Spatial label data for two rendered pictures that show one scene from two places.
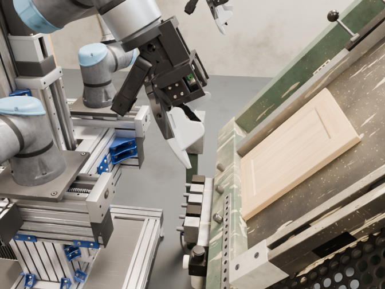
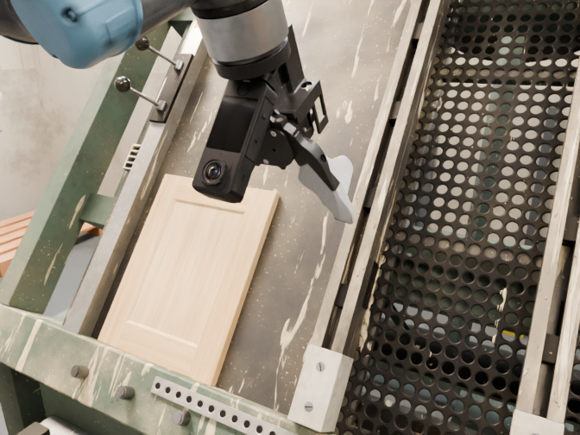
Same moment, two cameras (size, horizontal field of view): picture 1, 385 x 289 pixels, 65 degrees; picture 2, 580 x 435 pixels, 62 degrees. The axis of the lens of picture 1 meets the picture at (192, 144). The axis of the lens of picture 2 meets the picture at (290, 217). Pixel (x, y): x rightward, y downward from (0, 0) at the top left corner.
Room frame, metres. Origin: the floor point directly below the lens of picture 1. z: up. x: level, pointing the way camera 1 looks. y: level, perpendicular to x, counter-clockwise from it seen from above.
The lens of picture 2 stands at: (0.24, 0.49, 1.51)
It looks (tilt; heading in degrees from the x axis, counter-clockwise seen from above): 20 degrees down; 292
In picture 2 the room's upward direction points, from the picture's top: straight up
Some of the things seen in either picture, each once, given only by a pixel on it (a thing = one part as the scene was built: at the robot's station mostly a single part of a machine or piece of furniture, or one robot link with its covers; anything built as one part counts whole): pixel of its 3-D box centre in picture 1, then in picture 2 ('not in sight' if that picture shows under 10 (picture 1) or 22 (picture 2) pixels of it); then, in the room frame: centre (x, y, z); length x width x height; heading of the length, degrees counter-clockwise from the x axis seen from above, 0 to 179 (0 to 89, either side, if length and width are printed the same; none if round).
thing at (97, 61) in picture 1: (95, 62); not in sight; (1.23, 0.40, 1.20); 0.13 x 0.12 x 0.14; 148
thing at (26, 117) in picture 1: (21, 122); not in sight; (0.72, 0.46, 1.20); 0.13 x 0.12 x 0.14; 160
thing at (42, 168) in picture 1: (35, 156); not in sight; (0.73, 0.46, 1.09); 0.15 x 0.15 x 0.10
